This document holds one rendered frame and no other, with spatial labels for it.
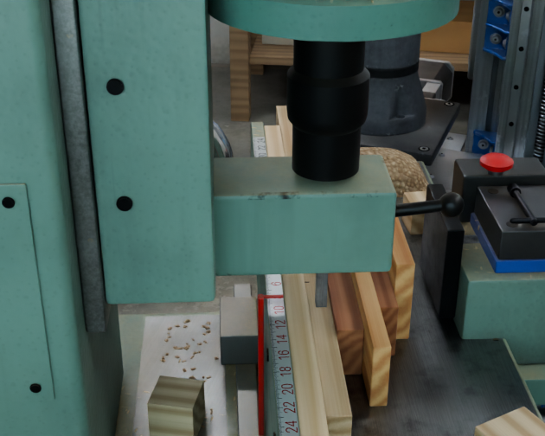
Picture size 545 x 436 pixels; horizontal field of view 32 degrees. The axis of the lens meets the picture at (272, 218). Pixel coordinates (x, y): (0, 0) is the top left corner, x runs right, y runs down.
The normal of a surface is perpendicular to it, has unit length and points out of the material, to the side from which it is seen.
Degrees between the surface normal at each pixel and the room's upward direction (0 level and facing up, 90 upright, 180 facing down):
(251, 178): 0
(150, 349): 0
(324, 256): 90
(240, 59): 90
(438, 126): 0
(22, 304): 90
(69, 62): 90
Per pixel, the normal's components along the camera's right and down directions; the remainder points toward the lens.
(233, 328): 0.00, -0.88
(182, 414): -0.18, 0.47
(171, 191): 0.05, 0.47
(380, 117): -0.09, 0.18
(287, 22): -0.40, 0.43
